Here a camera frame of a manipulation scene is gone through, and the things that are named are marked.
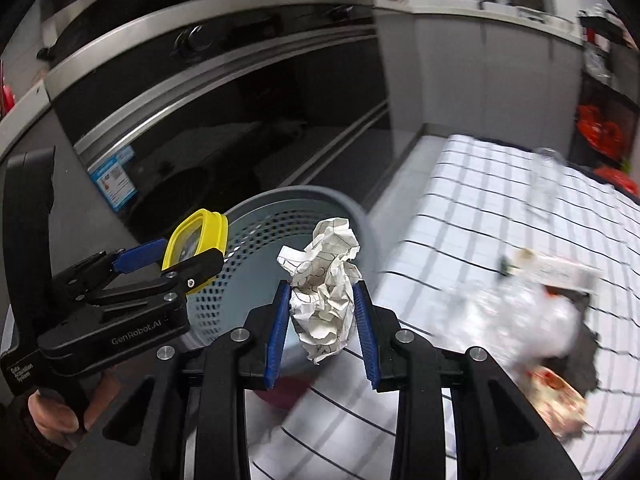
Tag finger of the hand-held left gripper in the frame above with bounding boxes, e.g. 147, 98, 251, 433
50, 238, 168, 306
85, 247, 224, 311

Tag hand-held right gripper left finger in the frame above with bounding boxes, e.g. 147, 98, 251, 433
55, 280, 301, 480

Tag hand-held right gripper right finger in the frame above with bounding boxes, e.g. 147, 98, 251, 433
352, 281, 587, 480

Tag yellow rimmed container lid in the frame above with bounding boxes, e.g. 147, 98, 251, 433
161, 208, 230, 293

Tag white paper ball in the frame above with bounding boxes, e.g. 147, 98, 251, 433
276, 216, 363, 366

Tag grey perforated wastebasket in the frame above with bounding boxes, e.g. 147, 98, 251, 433
182, 185, 375, 378

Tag clear plastic bag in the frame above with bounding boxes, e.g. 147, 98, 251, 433
435, 280, 583, 376

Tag red patterned snack wrapper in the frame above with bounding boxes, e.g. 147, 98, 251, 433
525, 365, 591, 441

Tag small white carton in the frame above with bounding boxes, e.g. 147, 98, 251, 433
500, 247, 603, 296

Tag person's left hand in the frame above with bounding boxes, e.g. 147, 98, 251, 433
27, 375, 123, 453

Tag large blue energy label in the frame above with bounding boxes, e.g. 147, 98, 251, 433
89, 147, 138, 211

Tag black built-in kitchen appliance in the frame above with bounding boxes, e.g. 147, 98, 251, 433
37, 2, 393, 256

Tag clear plastic cup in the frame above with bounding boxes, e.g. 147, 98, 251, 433
522, 146, 568, 221

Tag grey kitchen base cabinet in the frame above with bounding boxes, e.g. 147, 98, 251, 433
375, 0, 586, 151

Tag red plastic bag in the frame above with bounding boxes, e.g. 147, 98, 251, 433
595, 167, 638, 196

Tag black shelf rack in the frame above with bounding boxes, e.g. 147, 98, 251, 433
570, 10, 640, 186

